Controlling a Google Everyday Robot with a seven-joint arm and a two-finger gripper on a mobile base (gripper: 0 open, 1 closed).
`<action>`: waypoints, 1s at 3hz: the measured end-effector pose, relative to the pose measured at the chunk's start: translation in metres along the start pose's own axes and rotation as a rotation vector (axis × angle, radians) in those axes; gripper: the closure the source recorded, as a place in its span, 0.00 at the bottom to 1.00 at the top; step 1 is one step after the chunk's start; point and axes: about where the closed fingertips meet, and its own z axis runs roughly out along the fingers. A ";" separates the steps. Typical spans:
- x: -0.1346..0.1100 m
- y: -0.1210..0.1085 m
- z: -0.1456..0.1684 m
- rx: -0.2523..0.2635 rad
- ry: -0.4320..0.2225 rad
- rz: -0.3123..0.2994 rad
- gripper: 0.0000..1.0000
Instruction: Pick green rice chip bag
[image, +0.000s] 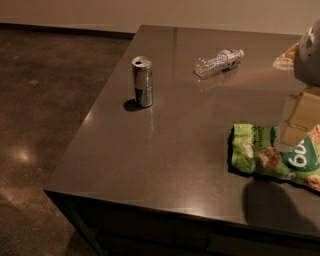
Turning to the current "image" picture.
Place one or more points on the clear plastic water bottle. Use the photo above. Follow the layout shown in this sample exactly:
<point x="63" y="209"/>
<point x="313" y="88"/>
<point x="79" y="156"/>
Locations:
<point x="225" y="59"/>

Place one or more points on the orange snack bag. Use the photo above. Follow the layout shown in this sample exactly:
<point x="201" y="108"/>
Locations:
<point x="286" y="60"/>

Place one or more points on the dark table base cabinet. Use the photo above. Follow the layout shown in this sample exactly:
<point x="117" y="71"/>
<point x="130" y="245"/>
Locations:
<point x="115" y="229"/>

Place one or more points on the green rice chip bag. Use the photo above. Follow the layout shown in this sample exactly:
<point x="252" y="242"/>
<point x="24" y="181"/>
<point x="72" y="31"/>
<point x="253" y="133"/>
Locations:
<point x="253" y="151"/>

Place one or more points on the silver energy drink can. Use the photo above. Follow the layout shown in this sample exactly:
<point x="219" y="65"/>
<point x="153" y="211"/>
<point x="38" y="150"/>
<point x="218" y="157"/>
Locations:
<point x="143" y="80"/>

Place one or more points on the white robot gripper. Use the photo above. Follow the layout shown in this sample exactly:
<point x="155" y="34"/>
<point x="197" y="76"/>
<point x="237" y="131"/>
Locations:
<point x="309" y="58"/>

